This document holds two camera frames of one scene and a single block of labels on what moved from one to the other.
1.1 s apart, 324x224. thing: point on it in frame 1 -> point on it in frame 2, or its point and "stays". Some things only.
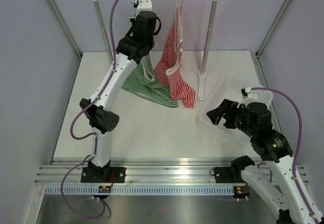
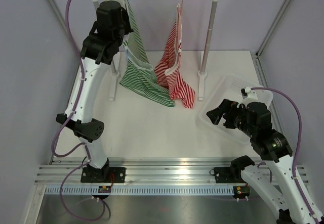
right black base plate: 227,175 stays
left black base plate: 94,174 stays
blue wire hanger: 135,8 -> 126,37
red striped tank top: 169,63 stays
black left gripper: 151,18 -> 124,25
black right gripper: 230,108 stays
